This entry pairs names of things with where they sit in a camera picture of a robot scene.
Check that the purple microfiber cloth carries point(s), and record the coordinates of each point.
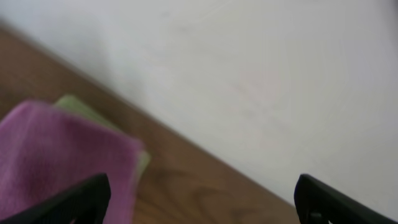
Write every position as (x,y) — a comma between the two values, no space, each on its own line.
(45,150)

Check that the folded green cloth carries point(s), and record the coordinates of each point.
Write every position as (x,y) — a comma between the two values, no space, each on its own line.
(74,105)

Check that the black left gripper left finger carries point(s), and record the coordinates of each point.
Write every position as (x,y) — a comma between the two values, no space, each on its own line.
(85,202)

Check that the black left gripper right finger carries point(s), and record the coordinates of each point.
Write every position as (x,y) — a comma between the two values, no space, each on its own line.
(318,203)

